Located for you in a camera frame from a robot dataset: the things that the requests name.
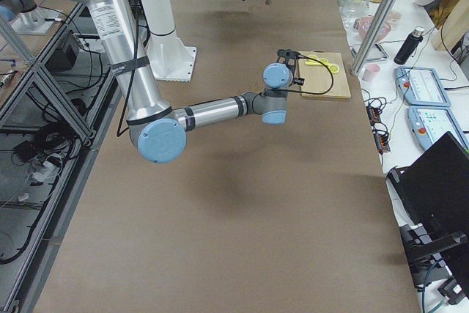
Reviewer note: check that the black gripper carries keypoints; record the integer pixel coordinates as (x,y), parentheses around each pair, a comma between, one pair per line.
(299,80)

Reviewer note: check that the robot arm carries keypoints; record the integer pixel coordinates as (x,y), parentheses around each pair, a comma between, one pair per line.
(141,43)

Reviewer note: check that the pink plastic cup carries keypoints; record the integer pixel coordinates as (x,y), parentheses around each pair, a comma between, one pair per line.
(371,72)

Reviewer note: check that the wooden cutting board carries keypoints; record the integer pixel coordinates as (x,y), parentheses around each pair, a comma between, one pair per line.
(319,82)

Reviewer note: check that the middle lemon slice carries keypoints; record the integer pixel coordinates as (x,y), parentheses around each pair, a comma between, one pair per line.
(323,60)

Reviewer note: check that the black water bottle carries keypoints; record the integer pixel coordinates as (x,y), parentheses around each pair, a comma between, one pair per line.
(409,45)

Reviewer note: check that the far blue teach pendant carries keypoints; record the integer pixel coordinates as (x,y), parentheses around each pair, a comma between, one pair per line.
(421,86)

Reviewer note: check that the blue teach pendant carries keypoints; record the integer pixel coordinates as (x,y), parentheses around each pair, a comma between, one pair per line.
(421,86)
(429,123)

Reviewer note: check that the near blue teach pendant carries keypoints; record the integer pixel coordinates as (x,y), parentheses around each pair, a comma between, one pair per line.
(429,123)

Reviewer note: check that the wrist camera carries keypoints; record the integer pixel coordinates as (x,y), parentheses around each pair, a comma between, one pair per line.
(287,54)

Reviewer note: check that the lemon slice near handle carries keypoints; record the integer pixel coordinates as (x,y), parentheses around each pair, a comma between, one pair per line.
(334,68)

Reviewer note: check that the aluminium frame post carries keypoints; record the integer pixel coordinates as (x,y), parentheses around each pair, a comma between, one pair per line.
(379,19)

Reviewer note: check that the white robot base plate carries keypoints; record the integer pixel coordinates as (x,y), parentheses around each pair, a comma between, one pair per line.
(170,58)

